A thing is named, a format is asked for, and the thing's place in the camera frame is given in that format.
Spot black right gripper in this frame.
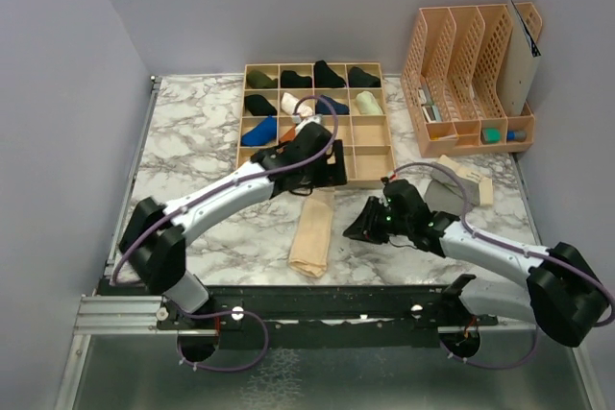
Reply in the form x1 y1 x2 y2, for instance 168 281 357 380
344 195 412 244

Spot beige boxer underwear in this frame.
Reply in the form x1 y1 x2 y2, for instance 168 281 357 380
288 188 334 278

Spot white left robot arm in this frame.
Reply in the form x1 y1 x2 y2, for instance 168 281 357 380
118 122 347 328

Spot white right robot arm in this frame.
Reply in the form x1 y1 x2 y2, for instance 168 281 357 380
343 180 613 348

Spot grey underwear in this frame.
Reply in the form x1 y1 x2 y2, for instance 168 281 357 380
424 165 480 215

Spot cream folded underwear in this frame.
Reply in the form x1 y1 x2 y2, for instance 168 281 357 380
436 156 494 206

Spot brown rolled cloth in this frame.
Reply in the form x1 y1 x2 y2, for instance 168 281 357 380
279 127 296 143

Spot navy rolled cloth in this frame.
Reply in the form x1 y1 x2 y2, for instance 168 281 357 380
314 95 350 115

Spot wooden compartment tray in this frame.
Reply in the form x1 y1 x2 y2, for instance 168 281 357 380
235 60 395 188

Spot pale green rolled cloth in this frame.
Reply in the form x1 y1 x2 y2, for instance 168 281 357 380
356 91 383 115

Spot blue rolled cloth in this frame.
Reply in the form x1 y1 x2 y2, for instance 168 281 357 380
240 116 277 147

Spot white rolled cloth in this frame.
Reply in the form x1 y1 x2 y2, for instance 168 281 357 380
280 92 313 117

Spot black rolled cloth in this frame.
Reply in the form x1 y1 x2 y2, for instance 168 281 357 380
313 60 346 88
280 69 312 88
244 94 278 116

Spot dark green rolled cloth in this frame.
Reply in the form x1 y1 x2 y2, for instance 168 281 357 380
348 66 381 88

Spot black rolled cloth left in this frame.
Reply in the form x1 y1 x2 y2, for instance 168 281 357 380
244 94 278 116

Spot cards in rack slot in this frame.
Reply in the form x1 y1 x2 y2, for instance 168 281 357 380
417 84 457 141

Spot olive green rolled cloth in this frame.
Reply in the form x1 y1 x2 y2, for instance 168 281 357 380
246 69 278 89

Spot pink file organizer rack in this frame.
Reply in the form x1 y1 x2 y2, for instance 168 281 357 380
401 4 535 157

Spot blue grey cylinder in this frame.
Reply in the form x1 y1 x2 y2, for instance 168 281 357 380
506 130 527 142

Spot grey folder in rack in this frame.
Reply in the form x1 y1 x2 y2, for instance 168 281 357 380
496 0 543 117

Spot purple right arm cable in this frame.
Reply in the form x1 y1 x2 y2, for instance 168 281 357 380
381 162 615 372

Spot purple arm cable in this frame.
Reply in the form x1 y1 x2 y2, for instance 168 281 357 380
381 162 615 372
109 95 340 374

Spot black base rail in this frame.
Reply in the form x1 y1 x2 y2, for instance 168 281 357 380
93 275 501 350

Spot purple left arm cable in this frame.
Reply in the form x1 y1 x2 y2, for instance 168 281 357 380
109 95 340 374

